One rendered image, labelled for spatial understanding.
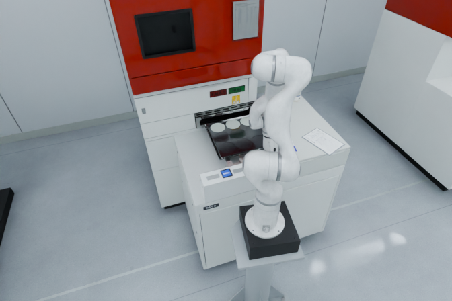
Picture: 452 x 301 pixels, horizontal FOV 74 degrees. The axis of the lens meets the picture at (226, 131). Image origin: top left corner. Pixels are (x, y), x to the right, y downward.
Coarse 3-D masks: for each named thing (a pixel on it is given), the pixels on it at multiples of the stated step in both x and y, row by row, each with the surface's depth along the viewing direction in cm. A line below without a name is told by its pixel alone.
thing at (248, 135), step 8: (224, 120) 210; (208, 128) 205; (240, 128) 203; (248, 128) 203; (216, 136) 197; (224, 136) 197; (232, 136) 197; (240, 136) 197; (248, 136) 197; (256, 136) 197; (216, 144) 191; (224, 144) 191; (232, 144) 191; (240, 144) 191; (248, 144) 191; (256, 144) 191; (224, 152) 186; (232, 152) 186; (240, 152) 186
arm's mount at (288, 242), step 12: (252, 204) 154; (240, 216) 154; (288, 216) 148; (288, 228) 143; (252, 240) 137; (264, 240) 137; (276, 240) 138; (288, 240) 138; (300, 240) 138; (252, 252) 137; (264, 252) 139; (276, 252) 140; (288, 252) 142
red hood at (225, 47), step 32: (128, 0) 146; (160, 0) 150; (192, 0) 155; (224, 0) 160; (256, 0) 165; (128, 32) 155; (160, 32) 160; (192, 32) 165; (224, 32) 171; (256, 32) 177; (128, 64) 165; (160, 64) 171; (192, 64) 177; (224, 64) 184
